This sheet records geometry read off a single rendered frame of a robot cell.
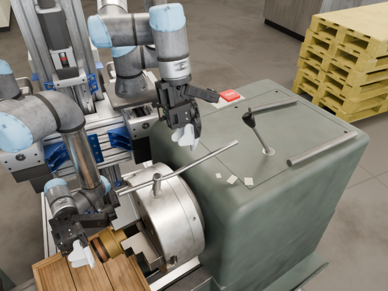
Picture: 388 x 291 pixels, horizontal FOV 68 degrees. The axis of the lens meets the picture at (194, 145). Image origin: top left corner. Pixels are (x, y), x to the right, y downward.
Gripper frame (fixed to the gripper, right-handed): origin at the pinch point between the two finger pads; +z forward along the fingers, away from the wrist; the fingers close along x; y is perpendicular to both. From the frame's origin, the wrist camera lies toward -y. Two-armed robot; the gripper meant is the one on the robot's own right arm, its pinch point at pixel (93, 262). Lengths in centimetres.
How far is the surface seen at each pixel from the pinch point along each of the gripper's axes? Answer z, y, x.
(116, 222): -4.5, -9.7, 5.9
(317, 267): 25, -85, -54
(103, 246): -1.1, -3.9, 2.9
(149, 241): 4.3, -15.4, 2.7
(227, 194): 12.0, -35.8, 17.6
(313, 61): -136, -281, -62
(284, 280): 21, -68, -54
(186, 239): 11.4, -23.2, 6.3
